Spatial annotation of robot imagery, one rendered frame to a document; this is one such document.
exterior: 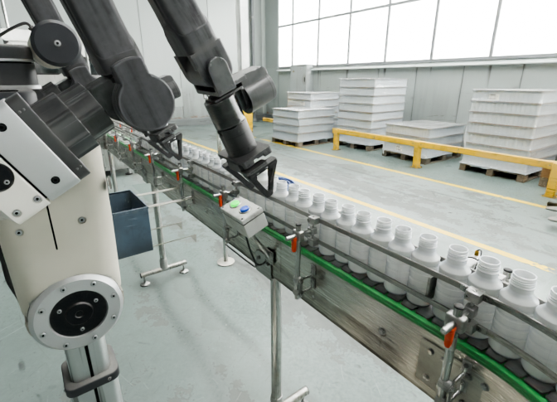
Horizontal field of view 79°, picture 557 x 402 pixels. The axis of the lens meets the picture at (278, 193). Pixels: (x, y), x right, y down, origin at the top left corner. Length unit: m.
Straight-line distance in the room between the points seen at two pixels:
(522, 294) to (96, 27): 0.78
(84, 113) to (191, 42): 0.18
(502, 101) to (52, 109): 6.20
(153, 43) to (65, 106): 11.44
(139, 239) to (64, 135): 1.22
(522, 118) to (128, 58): 6.05
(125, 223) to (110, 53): 1.19
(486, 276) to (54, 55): 0.85
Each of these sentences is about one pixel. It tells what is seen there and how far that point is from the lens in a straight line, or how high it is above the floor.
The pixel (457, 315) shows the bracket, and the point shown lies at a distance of 0.72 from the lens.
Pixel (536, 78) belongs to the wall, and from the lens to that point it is 8.06.
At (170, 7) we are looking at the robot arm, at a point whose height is 1.59.
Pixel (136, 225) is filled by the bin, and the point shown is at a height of 0.87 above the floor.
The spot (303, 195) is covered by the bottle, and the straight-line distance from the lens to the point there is 1.05.
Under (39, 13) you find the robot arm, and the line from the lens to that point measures 0.97.
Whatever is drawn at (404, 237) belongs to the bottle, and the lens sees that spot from 0.84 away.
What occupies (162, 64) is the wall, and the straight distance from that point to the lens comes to 11.96.
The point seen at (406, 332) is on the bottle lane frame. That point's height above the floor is 0.94.
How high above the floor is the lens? 1.49
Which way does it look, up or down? 18 degrees down
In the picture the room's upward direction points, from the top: straight up
